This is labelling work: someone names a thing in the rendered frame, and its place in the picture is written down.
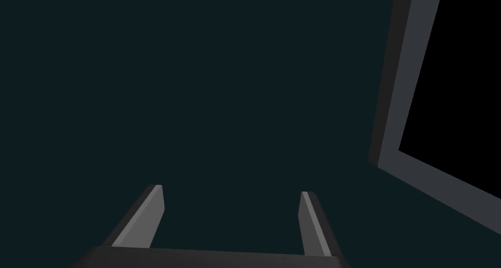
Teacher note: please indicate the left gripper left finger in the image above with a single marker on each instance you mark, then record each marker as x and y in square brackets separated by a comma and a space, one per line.
[141, 220]

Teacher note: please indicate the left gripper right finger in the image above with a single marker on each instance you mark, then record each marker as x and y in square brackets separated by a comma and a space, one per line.
[315, 229]

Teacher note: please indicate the grey framed window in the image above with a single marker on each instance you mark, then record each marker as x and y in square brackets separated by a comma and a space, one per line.
[403, 115]

